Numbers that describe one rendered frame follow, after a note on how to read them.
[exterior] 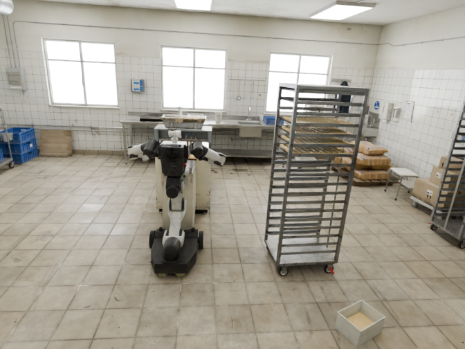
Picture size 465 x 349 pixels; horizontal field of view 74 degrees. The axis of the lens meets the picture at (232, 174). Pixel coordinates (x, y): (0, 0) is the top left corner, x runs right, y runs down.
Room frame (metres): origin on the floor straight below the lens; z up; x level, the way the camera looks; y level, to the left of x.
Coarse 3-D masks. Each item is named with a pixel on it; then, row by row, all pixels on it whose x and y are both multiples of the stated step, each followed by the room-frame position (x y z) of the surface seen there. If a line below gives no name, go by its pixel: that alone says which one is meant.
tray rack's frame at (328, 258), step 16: (352, 96) 2.90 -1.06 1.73; (336, 112) 3.11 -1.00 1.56; (352, 160) 2.68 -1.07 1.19; (352, 176) 2.67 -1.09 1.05; (272, 240) 3.00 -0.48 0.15; (288, 240) 3.02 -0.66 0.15; (304, 240) 3.04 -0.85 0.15; (320, 240) 3.05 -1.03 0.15; (272, 256) 2.71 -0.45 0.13; (288, 256) 2.70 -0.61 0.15; (304, 256) 2.72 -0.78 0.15; (320, 256) 2.73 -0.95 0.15; (336, 256) 2.67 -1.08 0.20
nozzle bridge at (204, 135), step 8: (160, 128) 3.82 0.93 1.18; (176, 128) 3.87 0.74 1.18; (184, 128) 3.90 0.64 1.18; (208, 128) 3.99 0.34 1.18; (160, 136) 3.88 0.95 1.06; (168, 136) 3.88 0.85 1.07; (184, 136) 3.90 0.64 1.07; (192, 136) 3.91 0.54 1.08; (200, 136) 3.92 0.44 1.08; (208, 136) 3.84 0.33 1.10; (208, 144) 3.94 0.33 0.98
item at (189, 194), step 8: (192, 176) 3.14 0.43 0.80; (192, 184) 3.14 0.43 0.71; (184, 192) 3.13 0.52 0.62; (192, 192) 3.14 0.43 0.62; (192, 200) 3.15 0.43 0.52; (192, 208) 3.16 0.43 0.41; (168, 216) 3.12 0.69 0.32; (184, 216) 3.13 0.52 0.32; (192, 216) 3.16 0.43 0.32; (168, 224) 3.12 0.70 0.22; (184, 224) 3.13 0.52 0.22; (192, 224) 3.16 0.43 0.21
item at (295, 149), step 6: (282, 144) 2.98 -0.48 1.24; (288, 144) 2.99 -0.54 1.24; (288, 150) 2.76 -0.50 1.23; (294, 150) 2.77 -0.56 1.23; (300, 150) 2.78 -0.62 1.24; (306, 150) 2.79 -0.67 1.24; (312, 150) 2.79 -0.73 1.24; (318, 150) 2.81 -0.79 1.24; (324, 150) 2.82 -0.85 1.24; (330, 150) 2.83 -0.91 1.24; (336, 150) 2.84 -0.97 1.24; (342, 150) 2.85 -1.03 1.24
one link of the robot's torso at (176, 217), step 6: (168, 204) 2.97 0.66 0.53; (186, 204) 3.04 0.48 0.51; (168, 210) 2.96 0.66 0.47; (174, 216) 2.90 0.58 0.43; (180, 216) 2.91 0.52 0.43; (174, 222) 2.84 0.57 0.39; (180, 222) 2.85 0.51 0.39; (174, 228) 2.78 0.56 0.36; (180, 228) 2.83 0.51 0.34; (168, 234) 2.71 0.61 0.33; (174, 234) 2.72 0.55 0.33; (180, 234) 2.72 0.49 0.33
